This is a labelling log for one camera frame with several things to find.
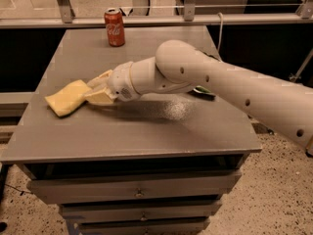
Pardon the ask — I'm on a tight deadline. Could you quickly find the white cable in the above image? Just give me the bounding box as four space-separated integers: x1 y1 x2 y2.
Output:
216 12 225 52

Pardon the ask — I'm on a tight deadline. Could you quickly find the red coke can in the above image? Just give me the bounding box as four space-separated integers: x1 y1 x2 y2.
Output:
104 8 125 47

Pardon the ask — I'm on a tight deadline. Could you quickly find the drawer with knob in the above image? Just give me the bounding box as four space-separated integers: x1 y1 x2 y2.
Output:
27 169 242 204
62 199 221 223

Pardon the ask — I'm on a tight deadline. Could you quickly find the yellow sponge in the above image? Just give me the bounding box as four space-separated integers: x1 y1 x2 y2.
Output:
45 79 91 118

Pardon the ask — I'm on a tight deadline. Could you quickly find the middle drawer with knob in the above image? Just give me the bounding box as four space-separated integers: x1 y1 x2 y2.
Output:
62 199 221 223

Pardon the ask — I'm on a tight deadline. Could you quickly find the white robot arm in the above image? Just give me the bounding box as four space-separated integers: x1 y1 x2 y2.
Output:
84 40 313 152

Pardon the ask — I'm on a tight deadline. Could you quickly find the green chip bag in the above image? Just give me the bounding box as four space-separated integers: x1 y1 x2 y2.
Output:
193 86 216 98

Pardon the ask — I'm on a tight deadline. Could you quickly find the grey metal railing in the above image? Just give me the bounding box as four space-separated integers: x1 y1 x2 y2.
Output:
0 0 313 28

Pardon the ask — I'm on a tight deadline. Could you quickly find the bottom drawer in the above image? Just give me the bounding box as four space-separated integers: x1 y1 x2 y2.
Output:
79 217 209 235

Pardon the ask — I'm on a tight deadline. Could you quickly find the grey drawer cabinet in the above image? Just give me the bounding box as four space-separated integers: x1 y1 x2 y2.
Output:
0 25 263 235

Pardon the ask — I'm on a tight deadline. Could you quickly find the upper drawer with knob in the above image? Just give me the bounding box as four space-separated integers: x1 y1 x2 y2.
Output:
27 169 242 204

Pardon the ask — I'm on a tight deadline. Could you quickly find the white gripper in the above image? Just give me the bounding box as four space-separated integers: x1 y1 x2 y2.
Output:
84 62 140 105

